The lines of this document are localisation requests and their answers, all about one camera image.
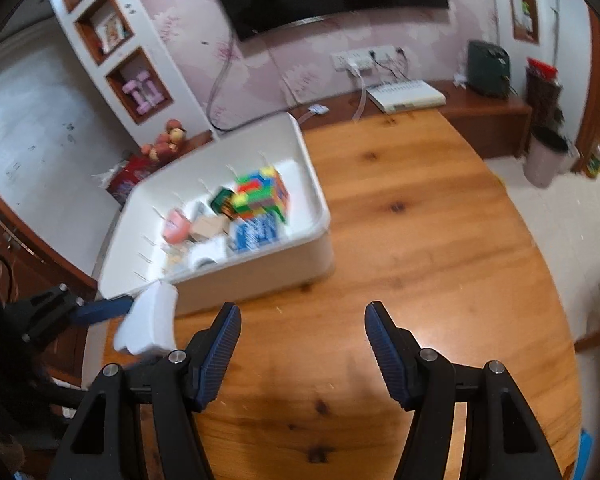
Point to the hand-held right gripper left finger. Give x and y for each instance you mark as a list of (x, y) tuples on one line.
[(217, 360)]

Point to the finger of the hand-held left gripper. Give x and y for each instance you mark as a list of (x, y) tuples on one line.
[(105, 308)]

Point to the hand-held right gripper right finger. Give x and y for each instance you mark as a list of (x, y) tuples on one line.
[(387, 355)]

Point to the white foam block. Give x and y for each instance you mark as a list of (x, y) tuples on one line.
[(150, 320)]

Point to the white plastic storage bin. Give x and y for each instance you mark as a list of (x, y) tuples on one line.
[(260, 270)]

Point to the white compact camera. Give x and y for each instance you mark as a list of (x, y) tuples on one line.
[(205, 257)]

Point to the pink correction tape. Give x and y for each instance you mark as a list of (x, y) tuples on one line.
[(175, 227)]

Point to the small beige box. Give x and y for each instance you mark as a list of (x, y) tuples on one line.
[(209, 228)]

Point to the green and orange container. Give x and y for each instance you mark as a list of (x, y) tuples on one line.
[(222, 201)]

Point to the colourful puzzle cube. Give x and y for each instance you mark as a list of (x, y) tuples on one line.
[(262, 192)]

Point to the red printed box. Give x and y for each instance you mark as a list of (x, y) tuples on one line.
[(130, 180)]

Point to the blue printed white packet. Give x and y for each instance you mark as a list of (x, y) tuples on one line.
[(255, 232)]

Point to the pink dumbbells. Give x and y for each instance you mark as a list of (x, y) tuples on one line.
[(142, 92)]

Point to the grey trash bin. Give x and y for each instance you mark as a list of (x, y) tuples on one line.
[(545, 160)]

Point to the wooden television stand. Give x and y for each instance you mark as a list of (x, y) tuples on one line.
[(490, 120)]

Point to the white router box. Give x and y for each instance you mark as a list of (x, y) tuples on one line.
[(405, 95)]

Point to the white power strip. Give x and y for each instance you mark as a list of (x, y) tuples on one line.
[(365, 57)]

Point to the dark green appliance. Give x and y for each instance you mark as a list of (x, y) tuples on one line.
[(489, 70)]

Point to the dark red bag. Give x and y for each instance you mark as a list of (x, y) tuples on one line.
[(544, 90)]

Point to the white wall shelf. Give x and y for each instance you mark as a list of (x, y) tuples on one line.
[(130, 40)]

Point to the small picture frame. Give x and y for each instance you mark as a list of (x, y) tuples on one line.
[(111, 32)]

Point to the wooden wall niche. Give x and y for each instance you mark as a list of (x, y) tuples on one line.
[(522, 5)]

